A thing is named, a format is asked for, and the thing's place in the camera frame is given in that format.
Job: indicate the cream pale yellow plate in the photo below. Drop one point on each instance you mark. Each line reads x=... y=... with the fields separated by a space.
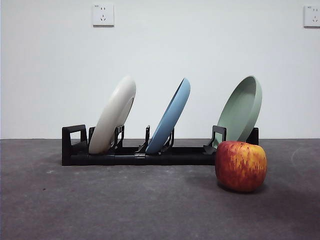
x=112 y=115

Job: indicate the red yellow apple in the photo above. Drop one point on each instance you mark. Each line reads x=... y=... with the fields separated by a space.
x=240 y=167

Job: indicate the blue plate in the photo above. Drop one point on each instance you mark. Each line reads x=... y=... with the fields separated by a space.
x=172 y=115

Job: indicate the black plate rack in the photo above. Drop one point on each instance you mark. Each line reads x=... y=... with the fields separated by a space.
x=175 y=158

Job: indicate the green plate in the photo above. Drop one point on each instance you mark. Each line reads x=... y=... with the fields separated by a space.
x=240 y=110

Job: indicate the white wall socket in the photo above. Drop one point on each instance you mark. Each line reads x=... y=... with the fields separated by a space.
x=103 y=15
x=312 y=16

